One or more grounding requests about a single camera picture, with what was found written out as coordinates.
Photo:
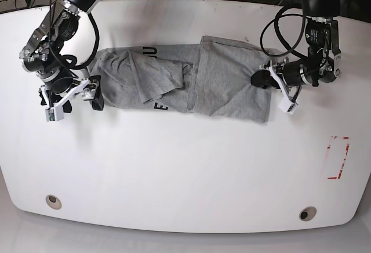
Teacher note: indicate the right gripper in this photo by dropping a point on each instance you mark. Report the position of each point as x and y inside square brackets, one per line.
[58, 82]

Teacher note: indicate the grey T-shirt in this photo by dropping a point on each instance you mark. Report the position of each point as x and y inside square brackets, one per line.
[211, 78]

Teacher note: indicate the table grommet hole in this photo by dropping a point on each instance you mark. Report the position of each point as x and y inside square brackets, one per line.
[308, 214]
[53, 202]

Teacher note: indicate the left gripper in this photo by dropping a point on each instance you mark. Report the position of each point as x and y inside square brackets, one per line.
[292, 74]

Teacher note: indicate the left table grommet hole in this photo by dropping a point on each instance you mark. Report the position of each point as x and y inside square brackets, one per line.
[53, 202]

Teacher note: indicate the red tape marking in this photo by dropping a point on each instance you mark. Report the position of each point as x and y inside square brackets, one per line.
[336, 154]

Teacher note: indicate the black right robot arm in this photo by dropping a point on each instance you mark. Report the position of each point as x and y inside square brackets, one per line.
[42, 56]

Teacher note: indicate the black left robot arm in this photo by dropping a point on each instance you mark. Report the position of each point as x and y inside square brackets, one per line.
[320, 30]

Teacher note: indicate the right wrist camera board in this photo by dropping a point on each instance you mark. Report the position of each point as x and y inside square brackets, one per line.
[54, 114]

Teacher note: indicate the right table grommet hole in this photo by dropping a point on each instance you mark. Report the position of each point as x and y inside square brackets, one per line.
[308, 214]

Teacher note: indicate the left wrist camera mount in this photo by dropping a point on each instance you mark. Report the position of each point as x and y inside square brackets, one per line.
[288, 106]

